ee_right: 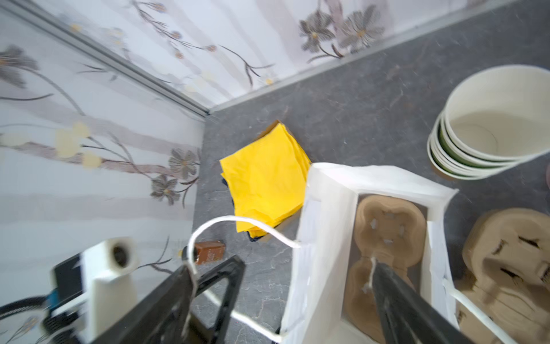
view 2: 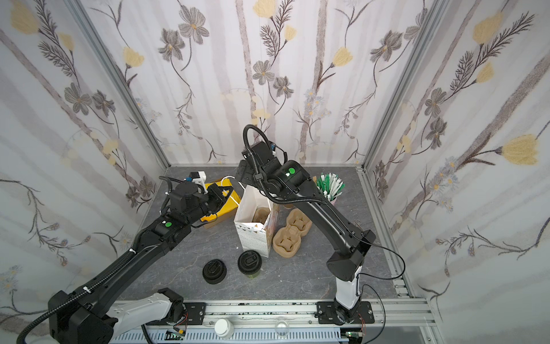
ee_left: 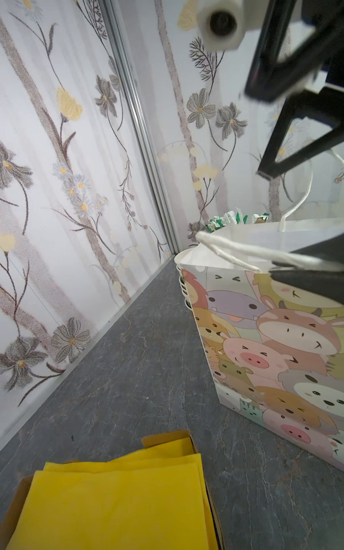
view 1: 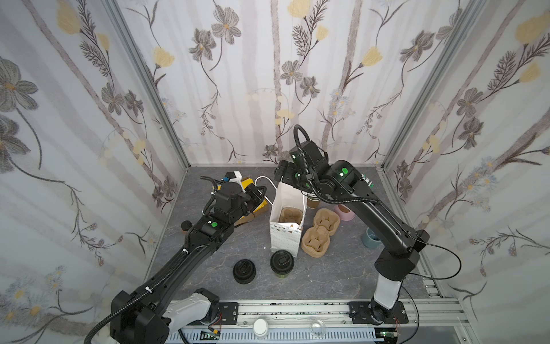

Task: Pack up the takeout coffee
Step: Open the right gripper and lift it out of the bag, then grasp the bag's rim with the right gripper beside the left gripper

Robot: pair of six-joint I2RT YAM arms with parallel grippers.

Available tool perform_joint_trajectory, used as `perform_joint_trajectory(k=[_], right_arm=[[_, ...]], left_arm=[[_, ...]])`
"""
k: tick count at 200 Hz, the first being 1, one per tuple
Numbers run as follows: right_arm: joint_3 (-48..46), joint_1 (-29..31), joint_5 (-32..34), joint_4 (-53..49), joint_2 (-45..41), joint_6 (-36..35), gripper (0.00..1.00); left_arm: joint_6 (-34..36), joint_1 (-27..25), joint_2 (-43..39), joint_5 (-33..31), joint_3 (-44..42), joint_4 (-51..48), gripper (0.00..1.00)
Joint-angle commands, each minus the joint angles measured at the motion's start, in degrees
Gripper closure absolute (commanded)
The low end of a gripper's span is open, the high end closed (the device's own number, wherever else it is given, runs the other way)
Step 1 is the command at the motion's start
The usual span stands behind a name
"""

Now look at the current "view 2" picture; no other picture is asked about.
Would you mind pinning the green paper coffee cup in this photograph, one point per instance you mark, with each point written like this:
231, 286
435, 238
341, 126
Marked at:
254, 275

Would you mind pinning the black cup lid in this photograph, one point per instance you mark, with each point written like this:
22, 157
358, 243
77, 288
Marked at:
249, 262

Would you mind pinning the white paper bag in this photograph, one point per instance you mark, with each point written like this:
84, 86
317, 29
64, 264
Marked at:
254, 236

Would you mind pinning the yellow napkin stack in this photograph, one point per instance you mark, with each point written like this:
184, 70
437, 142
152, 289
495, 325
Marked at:
231, 206

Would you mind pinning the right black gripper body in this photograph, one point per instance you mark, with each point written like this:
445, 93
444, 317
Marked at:
243, 173

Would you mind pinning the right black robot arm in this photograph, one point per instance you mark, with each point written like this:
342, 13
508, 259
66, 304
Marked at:
289, 183

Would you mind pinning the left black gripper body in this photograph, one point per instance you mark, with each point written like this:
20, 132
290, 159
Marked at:
217, 194

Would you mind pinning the bundle of wrapped straws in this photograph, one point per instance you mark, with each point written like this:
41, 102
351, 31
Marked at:
330, 185

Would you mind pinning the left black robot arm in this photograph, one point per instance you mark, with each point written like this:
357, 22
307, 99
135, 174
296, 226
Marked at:
86, 315

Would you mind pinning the stack of black lids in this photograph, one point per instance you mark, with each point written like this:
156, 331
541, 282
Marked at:
214, 271

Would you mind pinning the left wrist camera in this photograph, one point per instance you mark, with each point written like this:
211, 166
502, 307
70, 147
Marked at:
198, 177

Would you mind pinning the aluminium mounting rail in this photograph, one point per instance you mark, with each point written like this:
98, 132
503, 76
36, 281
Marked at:
290, 321

